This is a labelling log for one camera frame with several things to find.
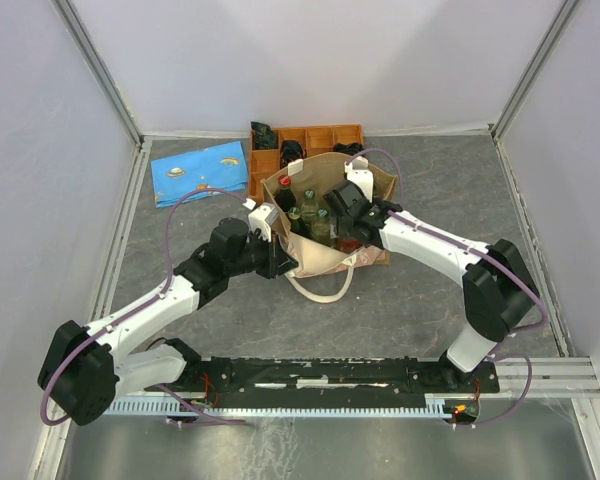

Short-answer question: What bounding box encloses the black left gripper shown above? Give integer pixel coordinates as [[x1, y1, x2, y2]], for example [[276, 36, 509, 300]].
[[227, 229, 299, 280]]

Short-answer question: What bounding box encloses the red beverage can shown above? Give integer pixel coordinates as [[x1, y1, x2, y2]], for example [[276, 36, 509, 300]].
[[338, 239, 362, 254]]

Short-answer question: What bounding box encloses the clear glass bottle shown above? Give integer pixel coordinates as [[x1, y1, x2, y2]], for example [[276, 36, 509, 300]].
[[300, 189, 320, 225], [311, 208, 332, 247]]

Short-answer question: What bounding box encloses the burlap canvas tote bag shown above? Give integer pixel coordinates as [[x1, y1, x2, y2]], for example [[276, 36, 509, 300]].
[[261, 152, 399, 304]]

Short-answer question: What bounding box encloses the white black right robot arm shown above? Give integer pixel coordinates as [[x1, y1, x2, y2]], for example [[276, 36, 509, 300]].
[[323, 180, 547, 391]]

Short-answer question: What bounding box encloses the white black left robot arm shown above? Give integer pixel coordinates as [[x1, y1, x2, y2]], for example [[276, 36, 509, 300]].
[[38, 218, 298, 426]]

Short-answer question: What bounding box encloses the clear glass bottle front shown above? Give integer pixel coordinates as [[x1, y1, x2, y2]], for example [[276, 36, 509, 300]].
[[311, 208, 332, 247]]

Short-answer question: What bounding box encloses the small green glass bottle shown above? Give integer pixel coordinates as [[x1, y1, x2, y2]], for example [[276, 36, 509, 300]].
[[287, 207, 310, 238]]

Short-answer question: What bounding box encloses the red cap cola bottle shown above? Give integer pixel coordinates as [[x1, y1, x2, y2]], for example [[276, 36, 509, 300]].
[[274, 175, 296, 212]]

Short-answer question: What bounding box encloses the orange wooden compartment tray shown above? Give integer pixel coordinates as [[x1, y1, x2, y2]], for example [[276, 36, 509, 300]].
[[248, 124, 365, 203]]

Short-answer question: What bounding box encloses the blue patterned cloth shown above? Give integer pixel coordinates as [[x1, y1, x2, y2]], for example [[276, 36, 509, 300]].
[[151, 141, 248, 208]]

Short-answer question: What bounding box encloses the dark patterned packet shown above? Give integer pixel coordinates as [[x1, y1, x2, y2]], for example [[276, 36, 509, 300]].
[[250, 121, 278, 150]]

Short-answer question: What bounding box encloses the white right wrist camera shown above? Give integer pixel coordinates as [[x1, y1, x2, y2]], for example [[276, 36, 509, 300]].
[[344, 155, 374, 201]]

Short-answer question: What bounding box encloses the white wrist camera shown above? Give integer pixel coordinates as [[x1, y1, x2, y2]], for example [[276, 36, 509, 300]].
[[242, 199, 279, 241], [344, 155, 374, 201]]

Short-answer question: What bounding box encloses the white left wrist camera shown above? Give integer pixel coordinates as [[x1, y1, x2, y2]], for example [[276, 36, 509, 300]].
[[242, 199, 279, 241]]

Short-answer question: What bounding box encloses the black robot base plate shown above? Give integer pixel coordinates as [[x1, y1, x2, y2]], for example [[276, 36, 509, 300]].
[[166, 357, 500, 413]]

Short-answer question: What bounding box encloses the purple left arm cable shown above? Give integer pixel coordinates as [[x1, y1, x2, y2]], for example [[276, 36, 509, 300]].
[[39, 187, 251, 427]]

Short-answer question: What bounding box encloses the light blue cable duct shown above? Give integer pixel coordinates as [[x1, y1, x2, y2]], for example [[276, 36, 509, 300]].
[[102, 392, 456, 417]]

